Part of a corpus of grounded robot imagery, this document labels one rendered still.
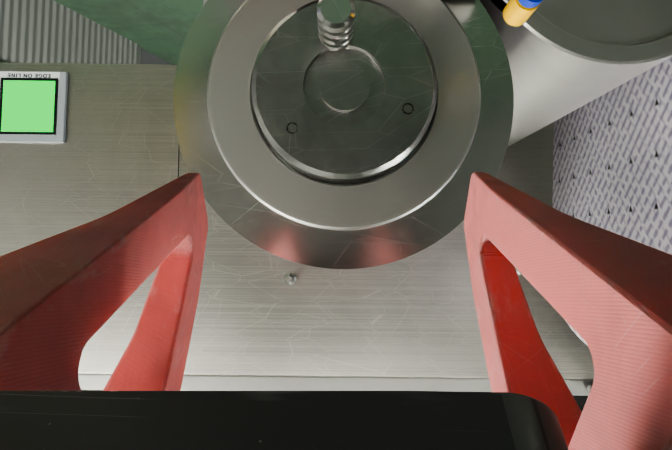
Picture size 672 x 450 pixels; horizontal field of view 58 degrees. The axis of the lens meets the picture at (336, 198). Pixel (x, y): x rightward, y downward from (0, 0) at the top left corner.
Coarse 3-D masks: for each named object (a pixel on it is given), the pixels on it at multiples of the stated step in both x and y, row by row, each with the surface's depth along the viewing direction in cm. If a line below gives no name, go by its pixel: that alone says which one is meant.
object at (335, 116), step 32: (288, 32) 24; (384, 32) 24; (416, 32) 24; (256, 64) 24; (288, 64) 24; (320, 64) 25; (352, 64) 24; (384, 64) 24; (416, 64) 24; (256, 96) 24; (288, 96) 24; (320, 96) 25; (352, 96) 24; (384, 96) 24; (416, 96) 24; (288, 128) 24; (320, 128) 24; (352, 128) 24; (384, 128) 24; (416, 128) 24; (288, 160) 24; (320, 160) 24; (352, 160) 24; (384, 160) 24
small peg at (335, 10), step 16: (320, 0) 22; (336, 0) 22; (352, 0) 22; (320, 16) 22; (336, 16) 22; (352, 16) 22; (320, 32) 23; (336, 32) 22; (352, 32) 23; (336, 48) 24
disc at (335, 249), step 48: (240, 0) 27; (192, 48) 26; (480, 48) 26; (192, 96) 26; (192, 144) 26; (480, 144) 26; (240, 192) 26; (288, 240) 26; (336, 240) 26; (384, 240) 26; (432, 240) 26
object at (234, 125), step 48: (288, 0) 26; (384, 0) 26; (432, 0) 26; (240, 48) 25; (432, 48) 25; (240, 96) 25; (480, 96) 25; (240, 144) 25; (432, 144) 25; (288, 192) 25; (336, 192) 25; (384, 192) 25; (432, 192) 25
